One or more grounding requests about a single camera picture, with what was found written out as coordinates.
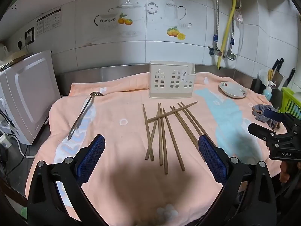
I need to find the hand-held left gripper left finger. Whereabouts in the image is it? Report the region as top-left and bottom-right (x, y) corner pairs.
(28, 134), (111, 226)

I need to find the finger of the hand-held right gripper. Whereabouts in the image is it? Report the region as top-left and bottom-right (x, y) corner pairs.
(263, 109), (301, 134)
(248, 123), (283, 144)

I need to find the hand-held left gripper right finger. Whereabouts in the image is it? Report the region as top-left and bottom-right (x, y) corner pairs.
(198, 135), (277, 226)

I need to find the beige plastic utensil holder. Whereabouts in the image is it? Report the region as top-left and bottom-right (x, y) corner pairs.
(149, 61), (196, 98)

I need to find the person's right hand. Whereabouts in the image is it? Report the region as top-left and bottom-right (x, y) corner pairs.
(280, 161), (294, 184)

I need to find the grey rag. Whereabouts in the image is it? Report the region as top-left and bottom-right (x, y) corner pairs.
(252, 104), (281, 130)

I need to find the blue soap pump bottle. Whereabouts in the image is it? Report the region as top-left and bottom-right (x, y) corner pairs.
(263, 80), (277, 101)

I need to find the green plastic dish rack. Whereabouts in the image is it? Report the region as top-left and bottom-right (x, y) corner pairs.
(279, 87), (301, 119)

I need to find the dark utensil container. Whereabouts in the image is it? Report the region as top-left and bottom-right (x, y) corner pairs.
(250, 78), (266, 92)

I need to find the peach printed towel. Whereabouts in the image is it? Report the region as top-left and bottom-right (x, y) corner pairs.
(25, 72), (288, 226)

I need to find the metal slotted spoon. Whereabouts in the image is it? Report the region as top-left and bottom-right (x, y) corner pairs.
(67, 92), (104, 141)

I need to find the white printed plate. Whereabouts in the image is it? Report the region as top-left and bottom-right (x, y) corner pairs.
(219, 82), (248, 99)

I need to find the brass pipe valve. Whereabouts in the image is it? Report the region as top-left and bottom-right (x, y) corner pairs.
(209, 46), (223, 57)

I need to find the white power strip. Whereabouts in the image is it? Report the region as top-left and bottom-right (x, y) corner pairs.
(0, 133), (12, 150)

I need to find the white countertop appliance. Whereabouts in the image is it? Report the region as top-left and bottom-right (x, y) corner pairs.
(0, 50), (62, 146)

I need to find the black handled cleaver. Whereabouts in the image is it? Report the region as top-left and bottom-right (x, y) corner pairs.
(272, 58), (286, 89)

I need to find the white power cable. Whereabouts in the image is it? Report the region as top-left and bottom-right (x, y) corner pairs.
(14, 140), (37, 159)

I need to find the black cable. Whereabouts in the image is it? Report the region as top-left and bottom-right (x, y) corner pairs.
(0, 146), (25, 182)

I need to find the thin white hose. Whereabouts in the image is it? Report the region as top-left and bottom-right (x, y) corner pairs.
(235, 7), (244, 59)

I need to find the metal flexible hose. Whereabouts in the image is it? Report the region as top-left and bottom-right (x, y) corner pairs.
(212, 0), (223, 51)
(227, 12), (236, 54)

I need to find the yellow gas hose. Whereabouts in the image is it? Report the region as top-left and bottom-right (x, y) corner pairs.
(216, 0), (237, 69)

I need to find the black wall outlet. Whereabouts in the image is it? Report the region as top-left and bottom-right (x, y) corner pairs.
(25, 27), (35, 45)

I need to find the small wall notice sticker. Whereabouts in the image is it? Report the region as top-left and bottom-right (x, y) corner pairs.
(36, 16), (45, 34)

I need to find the large wall notice sticker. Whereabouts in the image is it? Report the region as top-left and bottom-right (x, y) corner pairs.
(44, 8), (62, 31)

